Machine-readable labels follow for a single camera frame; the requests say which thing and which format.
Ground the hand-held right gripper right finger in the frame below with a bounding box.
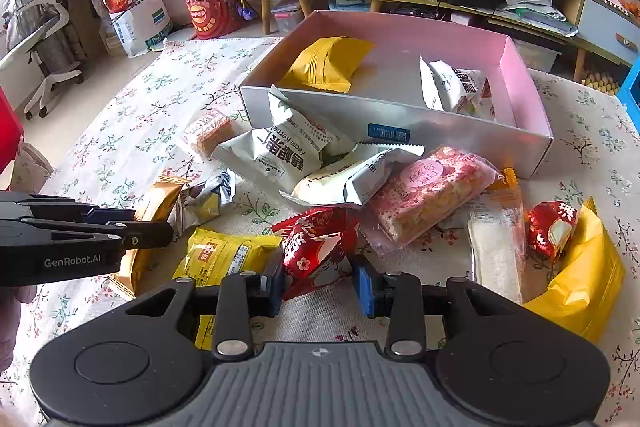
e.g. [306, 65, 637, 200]
[352, 256, 523, 357]

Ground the small red snack packet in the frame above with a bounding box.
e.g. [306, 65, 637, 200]
[526, 201, 581, 260]

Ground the beige bag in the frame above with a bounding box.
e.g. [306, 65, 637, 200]
[9, 143, 54, 196]

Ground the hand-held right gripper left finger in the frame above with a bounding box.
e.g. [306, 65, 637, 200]
[125, 263, 286, 362]

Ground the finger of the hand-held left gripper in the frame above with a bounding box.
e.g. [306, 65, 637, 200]
[50, 219, 174, 253]
[72, 203, 140, 227]

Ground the red plastic object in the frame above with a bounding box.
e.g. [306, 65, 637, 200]
[0, 86, 25, 178]

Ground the tan and cream snack packet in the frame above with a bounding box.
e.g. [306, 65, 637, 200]
[109, 174, 191, 299]

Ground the yellow orange-label snack packet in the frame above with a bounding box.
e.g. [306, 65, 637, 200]
[172, 227, 284, 352]

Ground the pale blue drawer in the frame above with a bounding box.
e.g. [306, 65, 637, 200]
[579, 0, 640, 68]

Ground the storage bin with dark contents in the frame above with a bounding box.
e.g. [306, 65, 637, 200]
[387, 2, 442, 22]

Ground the red flower-print snack packet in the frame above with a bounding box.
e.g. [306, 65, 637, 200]
[271, 206, 362, 303]

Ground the white black-print snack packet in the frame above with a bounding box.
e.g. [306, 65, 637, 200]
[419, 56, 497, 118]
[212, 127, 326, 194]
[267, 86, 357, 158]

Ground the blue plastic stool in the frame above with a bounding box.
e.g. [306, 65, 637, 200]
[616, 56, 640, 124]

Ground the white shopping bag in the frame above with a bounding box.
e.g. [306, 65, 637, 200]
[102, 0, 174, 58]

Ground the person's left hand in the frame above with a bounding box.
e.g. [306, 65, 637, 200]
[0, 286, 38, 373]

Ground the pile of papers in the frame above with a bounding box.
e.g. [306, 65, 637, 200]
[499, 0, 582, 38]

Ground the yellow bumpy tray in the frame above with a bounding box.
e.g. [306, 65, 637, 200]
[581, 71, 622, 96]

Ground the low wooden cabinet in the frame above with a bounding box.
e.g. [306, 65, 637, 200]
[435, 0, 640, 84]

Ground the pink nougat clear packet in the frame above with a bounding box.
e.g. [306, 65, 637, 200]
[357, 146, 506, 254]

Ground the pink cardboard box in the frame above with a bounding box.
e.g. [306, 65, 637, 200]
[239, 10, 553, 180]

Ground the low clear storage bin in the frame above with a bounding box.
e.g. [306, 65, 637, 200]
[505, 37, 564, 74]

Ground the clear packet white pastry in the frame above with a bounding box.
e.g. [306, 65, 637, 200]
[467, 199, 527, 305]

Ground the small orange snack packet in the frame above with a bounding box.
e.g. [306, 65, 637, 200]
[487, 167, 526, 208]

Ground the blue-lid storage bin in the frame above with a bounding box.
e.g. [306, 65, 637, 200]
[327, 0, 375, 14]

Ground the white office chair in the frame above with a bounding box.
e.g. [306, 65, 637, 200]
[0, 0, 85, 120]

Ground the clear-wrapped brown pastry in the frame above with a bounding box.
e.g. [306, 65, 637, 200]
[181, 109, 237, 160]

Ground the plain yellow snack packet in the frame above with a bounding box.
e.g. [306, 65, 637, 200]
[277, 36, 376, 94]
[522, 197, 627, 344]

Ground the floral tablecloth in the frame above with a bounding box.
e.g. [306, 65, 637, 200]
[0, 38, 640, 427]

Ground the white sealed snack packet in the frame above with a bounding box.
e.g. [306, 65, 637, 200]
[280, 146, 427, 210]

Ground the red round gift bucket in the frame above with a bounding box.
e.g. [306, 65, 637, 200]
[178, 0, 247, 40]

